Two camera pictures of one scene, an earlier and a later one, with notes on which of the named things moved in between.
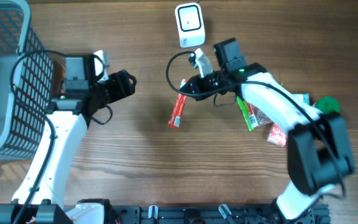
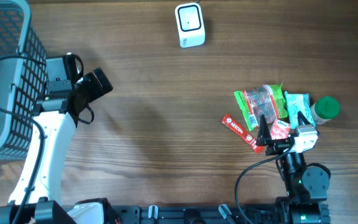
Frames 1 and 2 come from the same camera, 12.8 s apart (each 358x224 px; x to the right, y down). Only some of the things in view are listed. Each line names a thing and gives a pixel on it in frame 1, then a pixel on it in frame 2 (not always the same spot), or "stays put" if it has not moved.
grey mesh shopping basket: [17, 79] stays put
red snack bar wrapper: [174, 120] -> [237, 129]
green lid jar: [327, 104] stays put
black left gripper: [123, 87] -> [97, 91]
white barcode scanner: [190, 23] stays put
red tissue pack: [276, 136] stays put
